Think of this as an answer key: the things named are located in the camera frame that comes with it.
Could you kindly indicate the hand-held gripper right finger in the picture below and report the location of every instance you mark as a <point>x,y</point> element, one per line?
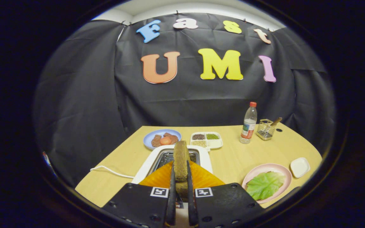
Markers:
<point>191,196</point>

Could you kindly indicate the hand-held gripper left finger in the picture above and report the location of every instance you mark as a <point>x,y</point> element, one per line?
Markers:
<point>172,196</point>

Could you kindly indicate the brown bread slice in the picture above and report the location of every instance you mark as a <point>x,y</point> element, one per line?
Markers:
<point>181,158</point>

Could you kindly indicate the green lettuce leaf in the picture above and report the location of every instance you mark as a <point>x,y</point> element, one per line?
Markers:
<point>265,185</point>

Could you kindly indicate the white toaster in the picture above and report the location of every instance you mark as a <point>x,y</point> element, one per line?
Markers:
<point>206,158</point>

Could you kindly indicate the orange round food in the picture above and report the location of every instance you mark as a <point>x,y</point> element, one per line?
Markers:
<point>165,141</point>

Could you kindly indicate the white divided seed tray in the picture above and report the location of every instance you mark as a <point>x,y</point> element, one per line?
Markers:
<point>215,144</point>

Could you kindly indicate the brown meat pieces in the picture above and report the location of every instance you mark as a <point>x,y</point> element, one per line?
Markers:
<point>156,141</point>

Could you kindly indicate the blue plate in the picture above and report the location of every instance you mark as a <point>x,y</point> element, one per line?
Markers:
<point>149,139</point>

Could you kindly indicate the pink plate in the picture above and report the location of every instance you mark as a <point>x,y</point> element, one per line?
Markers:
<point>265,167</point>

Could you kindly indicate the clear plastic water bottle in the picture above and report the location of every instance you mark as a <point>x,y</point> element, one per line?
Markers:
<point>249,126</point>

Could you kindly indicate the black backdrop cloth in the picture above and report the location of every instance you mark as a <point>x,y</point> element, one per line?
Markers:
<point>182,104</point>

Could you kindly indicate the small white dish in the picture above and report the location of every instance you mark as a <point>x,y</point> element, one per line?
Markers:
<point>299,167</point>

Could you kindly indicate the wooden utensil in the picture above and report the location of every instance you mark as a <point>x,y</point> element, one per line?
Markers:
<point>277,121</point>

